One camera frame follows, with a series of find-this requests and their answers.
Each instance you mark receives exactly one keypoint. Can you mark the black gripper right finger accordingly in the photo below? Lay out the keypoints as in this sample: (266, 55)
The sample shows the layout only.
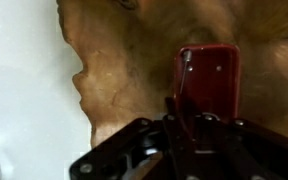
(250, 153)

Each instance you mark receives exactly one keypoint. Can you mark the red rectangular object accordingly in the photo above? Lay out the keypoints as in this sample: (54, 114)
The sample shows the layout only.
(210, 86)

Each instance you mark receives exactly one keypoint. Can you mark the brown wooden slab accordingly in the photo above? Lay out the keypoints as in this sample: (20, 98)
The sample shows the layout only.
(127, 66)

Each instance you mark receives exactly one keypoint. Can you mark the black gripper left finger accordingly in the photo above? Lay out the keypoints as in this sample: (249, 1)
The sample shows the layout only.
(134, 150)

